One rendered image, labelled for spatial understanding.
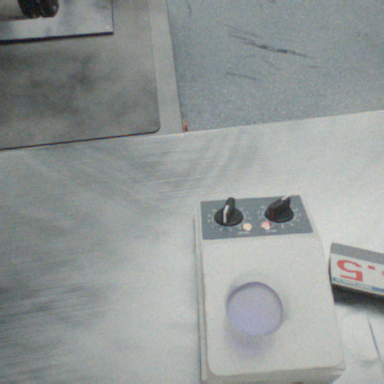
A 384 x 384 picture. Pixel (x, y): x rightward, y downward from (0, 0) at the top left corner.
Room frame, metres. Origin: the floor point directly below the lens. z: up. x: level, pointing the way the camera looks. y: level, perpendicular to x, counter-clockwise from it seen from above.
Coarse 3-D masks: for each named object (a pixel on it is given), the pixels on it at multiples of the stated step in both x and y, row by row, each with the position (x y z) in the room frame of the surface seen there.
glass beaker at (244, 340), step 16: (240, 272) 0.14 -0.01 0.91; (256, 272) 0.14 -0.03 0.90; (272, 272) 0.14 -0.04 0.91; (272, 288) 0.13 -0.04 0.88; (288, 288) 0.13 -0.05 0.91; (224, 304) 0.11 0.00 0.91; (288, 304) 0.12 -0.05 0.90; (224, 320) 0.11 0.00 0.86; (288, 320) 0.10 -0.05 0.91; (240, 336) 0.09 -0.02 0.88; (256, 336) 0.09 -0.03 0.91; (272, 336) 0.10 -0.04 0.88
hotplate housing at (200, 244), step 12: (312, 228) 0.22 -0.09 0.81; (216, 240) 0.20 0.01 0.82; (228, 240) 0.20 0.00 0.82; (240, 240) 0.20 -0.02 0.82; (252, 240) 0.20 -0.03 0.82; (204, 324) 0.12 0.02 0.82; (204, 336) 0.11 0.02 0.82; (204, 348) 0.10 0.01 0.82; (204, 360) 0.09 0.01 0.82; (204, 372) 0.08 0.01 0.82; (288, 372) 0.08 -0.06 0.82; (300, 372) 0.08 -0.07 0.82; (312, 372) 0.08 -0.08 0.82; (324, 372) 0.08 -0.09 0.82; (336, 372) 0.08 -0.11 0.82
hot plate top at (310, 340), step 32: (224, 256) 0.18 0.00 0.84; (256, 256) 0.18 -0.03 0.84; (288, 256) 0.18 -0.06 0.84; (320, 256) 0.18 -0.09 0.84; (224, 288) 0.14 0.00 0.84; (320, 288) 0.15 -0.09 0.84; (320, 320) 0.12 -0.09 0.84; (224, 352) 0.09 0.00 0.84; (256, 352) 0.09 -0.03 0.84; (288, 352) 0.09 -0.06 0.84; (320, 352) 0.09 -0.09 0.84
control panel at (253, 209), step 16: (208, 208) 0.25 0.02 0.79; (240, 208) 0.25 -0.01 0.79; (256, 208) 0.25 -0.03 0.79; (304, 208) 0.25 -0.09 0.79; (208, 224) 0.22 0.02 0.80; (240, 224) 0.22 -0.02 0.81; (256, 224) 0.22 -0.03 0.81; (272, 224) 0.23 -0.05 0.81; (288, 224) 0.23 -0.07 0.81; (304, 224) 0.23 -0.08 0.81; (208, 240) 0.20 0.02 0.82
